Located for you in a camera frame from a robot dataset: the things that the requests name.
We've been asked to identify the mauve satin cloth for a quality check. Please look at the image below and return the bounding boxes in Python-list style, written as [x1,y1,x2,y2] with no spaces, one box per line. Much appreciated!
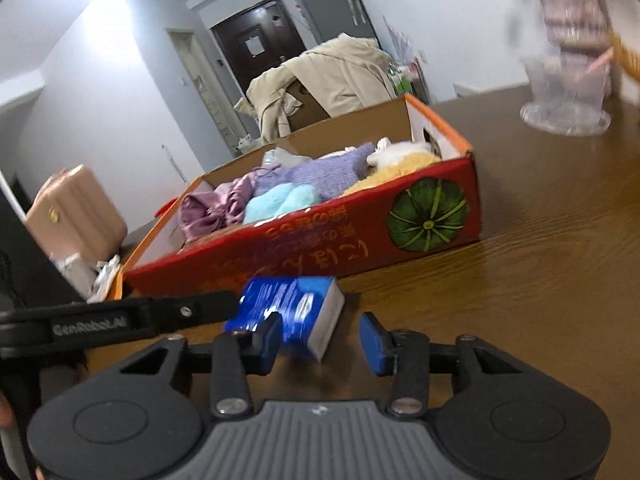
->
[178,172,261,242]

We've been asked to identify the grey plastic bag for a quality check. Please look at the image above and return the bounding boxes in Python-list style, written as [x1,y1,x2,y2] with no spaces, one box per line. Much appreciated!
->
[261,147,306,169]

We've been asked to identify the clear patterned vase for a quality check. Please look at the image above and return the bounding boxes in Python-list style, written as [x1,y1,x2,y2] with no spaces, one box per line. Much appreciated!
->
[519,0,614,137]

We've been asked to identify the grey cable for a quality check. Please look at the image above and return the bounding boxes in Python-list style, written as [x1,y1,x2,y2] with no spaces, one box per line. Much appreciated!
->
[0,425,35,480]

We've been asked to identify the dark brown door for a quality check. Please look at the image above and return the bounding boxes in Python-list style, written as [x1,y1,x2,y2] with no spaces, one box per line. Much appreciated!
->
[210,0,309,99]

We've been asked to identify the grey cabinet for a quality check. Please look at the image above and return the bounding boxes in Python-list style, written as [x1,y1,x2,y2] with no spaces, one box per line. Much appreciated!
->
[287,0,379,52]

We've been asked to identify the purple knitted cloth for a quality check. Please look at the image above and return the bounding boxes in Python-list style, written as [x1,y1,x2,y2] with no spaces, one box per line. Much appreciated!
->
[250,142,379,202]

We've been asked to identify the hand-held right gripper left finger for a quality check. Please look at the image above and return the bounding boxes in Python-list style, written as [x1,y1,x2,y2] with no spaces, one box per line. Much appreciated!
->
[119,311,284,419]

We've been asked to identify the blue tissue packet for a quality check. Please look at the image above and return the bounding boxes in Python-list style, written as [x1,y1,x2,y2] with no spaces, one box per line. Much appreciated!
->
[223,276,346,364]

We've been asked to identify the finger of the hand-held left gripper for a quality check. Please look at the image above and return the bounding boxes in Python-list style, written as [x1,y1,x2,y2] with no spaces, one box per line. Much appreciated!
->
[151,290,239,335]

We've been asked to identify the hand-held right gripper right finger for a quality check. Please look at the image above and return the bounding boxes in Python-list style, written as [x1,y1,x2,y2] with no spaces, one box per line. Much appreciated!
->
[359,311,516,417]

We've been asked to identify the white plastic bags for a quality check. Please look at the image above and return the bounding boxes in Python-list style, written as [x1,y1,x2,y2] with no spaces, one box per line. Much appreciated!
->
[52,252,121,304]

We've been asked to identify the beige coat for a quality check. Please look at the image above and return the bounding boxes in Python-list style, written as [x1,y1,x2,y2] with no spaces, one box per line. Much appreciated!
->
[233,33,402,144]

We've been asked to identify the red cardboard box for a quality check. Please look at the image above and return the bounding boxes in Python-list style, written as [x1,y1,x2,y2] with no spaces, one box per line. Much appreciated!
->
[114,93,484,304]

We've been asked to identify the white interior door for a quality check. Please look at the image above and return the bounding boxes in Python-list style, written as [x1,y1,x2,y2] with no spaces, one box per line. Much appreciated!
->
[167,29,242,155]

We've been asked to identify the light blue fluffy cloth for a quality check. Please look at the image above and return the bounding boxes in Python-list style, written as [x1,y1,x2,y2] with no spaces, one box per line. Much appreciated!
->
[243,183,321,225]

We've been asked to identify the brown cardboard box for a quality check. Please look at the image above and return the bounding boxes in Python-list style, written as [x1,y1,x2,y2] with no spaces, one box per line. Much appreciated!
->
[285,80,332,134]

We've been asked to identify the white plush toy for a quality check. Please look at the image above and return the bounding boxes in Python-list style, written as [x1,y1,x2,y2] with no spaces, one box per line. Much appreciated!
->
[366,137,434,167]

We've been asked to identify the colourful packets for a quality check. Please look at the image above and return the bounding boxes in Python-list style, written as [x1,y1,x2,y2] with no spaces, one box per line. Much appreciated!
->
[385,60,427,102]

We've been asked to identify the pink suitcase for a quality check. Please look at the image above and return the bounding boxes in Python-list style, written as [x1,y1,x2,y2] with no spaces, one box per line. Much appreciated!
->
[25,164,129,262]

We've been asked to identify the yellow plush toy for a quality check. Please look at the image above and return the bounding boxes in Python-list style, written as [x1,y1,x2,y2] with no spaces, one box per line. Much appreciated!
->
[342,152,444,196]

